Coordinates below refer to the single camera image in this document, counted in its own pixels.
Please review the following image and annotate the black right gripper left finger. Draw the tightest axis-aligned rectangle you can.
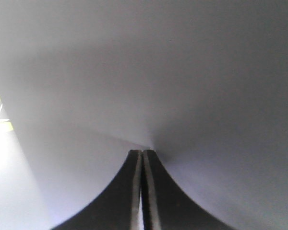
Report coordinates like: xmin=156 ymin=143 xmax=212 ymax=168
xmin=54 ymin=150 xmax=142 ymax=230

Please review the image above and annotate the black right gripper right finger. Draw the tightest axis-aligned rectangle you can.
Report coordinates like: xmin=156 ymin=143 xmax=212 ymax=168
xmin=143 ymin=149 xmax=232 ymax=230

